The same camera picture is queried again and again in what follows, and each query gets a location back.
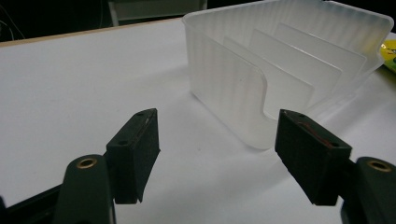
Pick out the translucent white plastic file organizer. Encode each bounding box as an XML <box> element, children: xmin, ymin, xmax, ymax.
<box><xmin>181</xmin><ymin>0</ymin><xmax>395</xmax><ymax>151</ymax></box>

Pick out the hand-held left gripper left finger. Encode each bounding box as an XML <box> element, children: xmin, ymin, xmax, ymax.
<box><xmin>51</xmin><ymin>107</ymin><xmax>162</xmax><ymax>224</ymax></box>

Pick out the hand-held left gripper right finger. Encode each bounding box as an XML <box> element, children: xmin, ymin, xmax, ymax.
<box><xmin>274</xmin><ymin>108</ymin><xmax>396</xmax><ymax>224</ymax></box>

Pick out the yellow packet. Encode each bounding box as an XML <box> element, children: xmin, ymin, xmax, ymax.
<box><xmin>380</xmin><ymin>39</ymin><xmax>396</xmax><ymax>75</ymax></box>

